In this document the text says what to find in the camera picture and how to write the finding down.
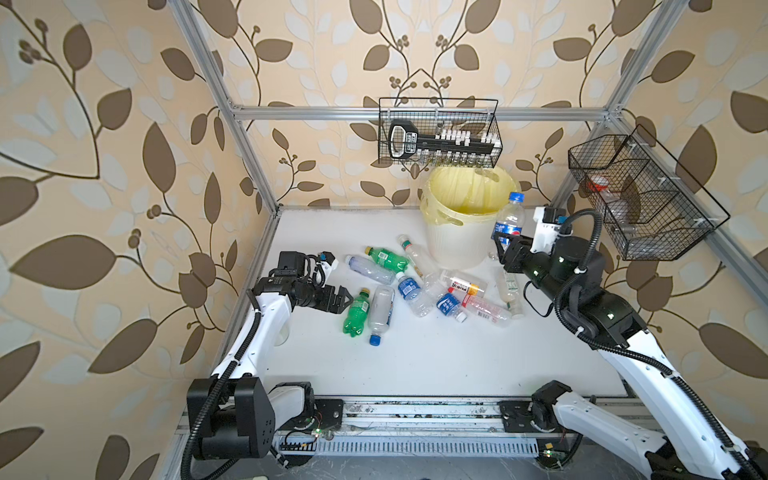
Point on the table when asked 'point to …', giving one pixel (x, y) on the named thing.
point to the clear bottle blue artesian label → (381, 308)
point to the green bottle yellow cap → (388, 259)
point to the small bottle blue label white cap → (448, 305)
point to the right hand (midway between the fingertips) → (504, 238)
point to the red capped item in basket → (598, 183)
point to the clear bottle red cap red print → (489, 310)
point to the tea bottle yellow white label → (464, 285)
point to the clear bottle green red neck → (424, 269)
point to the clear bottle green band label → (514, 294)
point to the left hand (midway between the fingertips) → (337, 293)
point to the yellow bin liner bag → (465, 194)
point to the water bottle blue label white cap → (414, 294)
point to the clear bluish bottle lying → (371, 270)
